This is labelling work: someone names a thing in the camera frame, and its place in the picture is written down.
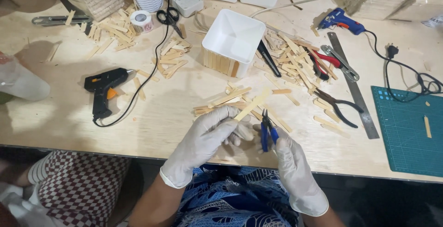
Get person's left hand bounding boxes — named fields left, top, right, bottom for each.
left=160, top=105, right=255, bottom=189

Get person's right hand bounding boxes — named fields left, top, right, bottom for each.
left=252, top=123, right=329, bottom=217

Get blue handled wire cutter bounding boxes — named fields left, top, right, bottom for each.
left=260, top=109, right=279, bottom=153

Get long wooden craft stick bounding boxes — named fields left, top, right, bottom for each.
left=234, top=88, right=272, bottom=122

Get pile of cut wooden sticks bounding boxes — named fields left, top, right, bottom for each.
left=152, top=36, right=192, bottom=80
left=192, top=81, right=293, bottom=133
left=79, top=3, right=140, bottom=61
left=254, top=29, right=339, bottom=107

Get blue patterned clothing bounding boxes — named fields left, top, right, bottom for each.
left=172, top=164, right=300, bottom=227

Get white box with glued sticks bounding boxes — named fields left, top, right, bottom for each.
left=201, top=9, right=266, bottom=79

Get short wooden stick piece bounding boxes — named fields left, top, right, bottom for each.
left=314, top=115, right=342, bottom=131
left=424, top=115, right=433, bottom=139
left=320, top=123, right=351, bottom=139
left=133, top=77, right=147, bottom=102
left=136, top=69, right=160, bottom=82

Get silver adjustable wrench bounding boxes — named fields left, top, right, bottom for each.
left=320, top=44, right=360, bottom=82

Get black scissors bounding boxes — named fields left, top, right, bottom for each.
left=156, top=6, right=184, bottom=39

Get steel ruler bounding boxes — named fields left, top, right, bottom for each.
left=327, top=32, right=380, bottom=140

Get black hot glue gun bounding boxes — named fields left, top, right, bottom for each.
left=84, top=67, right=135, bottom=120

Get white tape roll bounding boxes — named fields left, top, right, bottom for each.
left=129, top=10, right=155, bottom=34

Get blue hot glue gun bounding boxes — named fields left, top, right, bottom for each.
left=317, top=7, right=367, bottom=36

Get green cutting mat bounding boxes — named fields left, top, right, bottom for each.
left=371, top=85, right=443, bottom=178

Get grey utility knife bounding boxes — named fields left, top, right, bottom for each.
left=31, top=15, right=93, bottom=26

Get black glue gun cable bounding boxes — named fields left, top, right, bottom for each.
left=92, top=0, right=174, bottom=128

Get dark handled pliers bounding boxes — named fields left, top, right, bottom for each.
left=314, top=88, right=365, bottom=129

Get red handled pliers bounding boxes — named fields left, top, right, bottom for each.
left=307, top=48, right=342, bottom=81

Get black cable with plug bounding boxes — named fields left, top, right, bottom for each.
left=365, top=29, right=443, bottom=103

